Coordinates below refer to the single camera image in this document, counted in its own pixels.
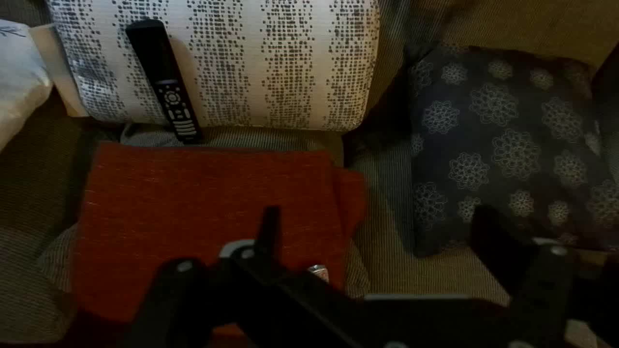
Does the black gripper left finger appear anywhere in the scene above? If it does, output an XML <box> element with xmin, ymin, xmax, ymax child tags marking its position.
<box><xmin>122</xmin><ymin>207</ymin><xmax>304</xmax><ymax>348</ymax></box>

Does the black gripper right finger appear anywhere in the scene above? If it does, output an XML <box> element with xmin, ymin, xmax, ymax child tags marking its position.
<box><xmin>470</xmin><ymin>205</ymin><xmax>619</xmax><ymax>348</ymax></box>

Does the grey remote control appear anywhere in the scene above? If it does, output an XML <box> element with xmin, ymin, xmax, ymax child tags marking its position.
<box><xmin>219</xmin><ymin>239</ymin><xmax>331</xmax><ymax>282</ymax></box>

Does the white dotted pillow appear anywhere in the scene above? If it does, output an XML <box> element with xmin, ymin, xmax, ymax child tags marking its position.
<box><xmin>47</xmin><ymin>0</ymin><xmax>382</xmax><ymax>131</ymax></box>

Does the black remote control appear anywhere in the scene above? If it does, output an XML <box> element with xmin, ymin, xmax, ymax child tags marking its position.
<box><xmin>126</xmin><ymin>19</ymin><xmax>202</xmax><ymax>143</ymax></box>

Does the light blue pillow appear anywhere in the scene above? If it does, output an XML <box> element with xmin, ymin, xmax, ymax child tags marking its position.
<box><xmin>0</xmin><ymin>19</ymin><xmax>53</xmax><ymax>150</ymax></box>

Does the dark floral cushion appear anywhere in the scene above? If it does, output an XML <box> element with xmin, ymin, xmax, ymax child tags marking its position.
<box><xmin>409</xmin><ymin>46</ymin><xmax>619</xmax><ymax>255</ymax></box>

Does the beige sofa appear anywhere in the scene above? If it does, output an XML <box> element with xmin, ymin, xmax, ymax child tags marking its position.
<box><xmin>0</xmin><ymin>0</ymin><xmax>619</xmax><ymax>348</ymax></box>

